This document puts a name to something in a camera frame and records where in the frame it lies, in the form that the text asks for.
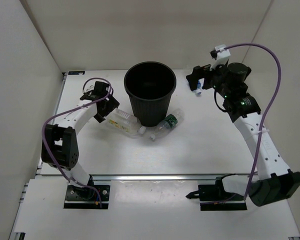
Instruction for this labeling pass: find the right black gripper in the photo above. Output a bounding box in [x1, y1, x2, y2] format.
[188, 60, 233, 99]

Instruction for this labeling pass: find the yellow label clear bottle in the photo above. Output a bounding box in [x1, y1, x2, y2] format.
[107, 108, 146, 136]

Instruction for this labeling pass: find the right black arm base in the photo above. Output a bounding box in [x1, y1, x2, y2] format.
[185, 176, 248, 212]

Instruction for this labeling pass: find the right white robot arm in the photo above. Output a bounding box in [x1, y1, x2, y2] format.
[186, 62, 300, 207]

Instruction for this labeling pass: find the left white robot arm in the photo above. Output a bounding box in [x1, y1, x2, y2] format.
[41, 86, 120, 200]

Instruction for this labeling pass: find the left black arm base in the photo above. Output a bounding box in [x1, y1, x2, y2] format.
[63, 180, 111, 210]

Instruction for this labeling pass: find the black ribbed plastic bin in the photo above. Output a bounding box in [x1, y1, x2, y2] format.
[123, 61, 177, 127]

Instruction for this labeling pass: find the blue label clear bottle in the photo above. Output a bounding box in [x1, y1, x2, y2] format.
[192, 79, 202, 97]

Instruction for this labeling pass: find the green label clear bottle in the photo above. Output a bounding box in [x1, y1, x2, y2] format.
[149, 108, 185, 141]

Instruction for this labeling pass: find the left black table label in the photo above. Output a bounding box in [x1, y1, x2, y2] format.
[67, 70, 85, 76]

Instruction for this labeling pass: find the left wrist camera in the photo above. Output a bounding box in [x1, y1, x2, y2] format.
[82, 81, 110, 97]

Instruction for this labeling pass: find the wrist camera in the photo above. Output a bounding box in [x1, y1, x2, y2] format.
[210, 44, 231, 71]
[82, 81, 110, 97]

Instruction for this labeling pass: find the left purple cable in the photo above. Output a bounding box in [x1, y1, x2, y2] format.
[41, 77, 115, 210]

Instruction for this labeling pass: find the purple cable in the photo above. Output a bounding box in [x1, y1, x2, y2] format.
[41, 77, 115, 210]
[224, 42, 283, 201]

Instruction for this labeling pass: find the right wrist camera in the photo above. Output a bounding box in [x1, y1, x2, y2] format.
[210, 44, 231, 71]

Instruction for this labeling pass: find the aluminium rail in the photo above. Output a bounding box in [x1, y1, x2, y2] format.
[89, 174, 260, 182]

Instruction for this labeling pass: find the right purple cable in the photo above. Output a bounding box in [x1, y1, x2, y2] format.
[224, 42, 283, 201]

